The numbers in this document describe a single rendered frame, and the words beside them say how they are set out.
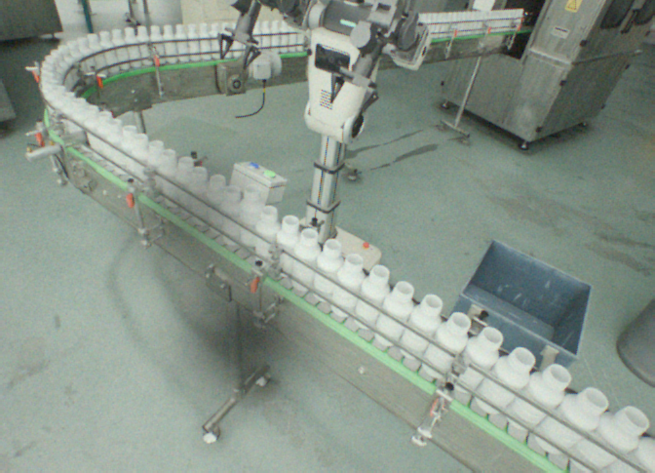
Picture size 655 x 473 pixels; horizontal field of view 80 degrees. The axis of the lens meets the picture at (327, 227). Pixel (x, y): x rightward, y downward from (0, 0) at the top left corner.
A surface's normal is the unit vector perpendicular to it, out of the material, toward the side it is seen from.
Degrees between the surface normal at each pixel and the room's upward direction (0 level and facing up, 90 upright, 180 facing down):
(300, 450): 0
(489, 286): 90
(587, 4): 90
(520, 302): 90
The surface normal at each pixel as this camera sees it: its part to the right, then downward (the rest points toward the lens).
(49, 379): 0.12, -0.76
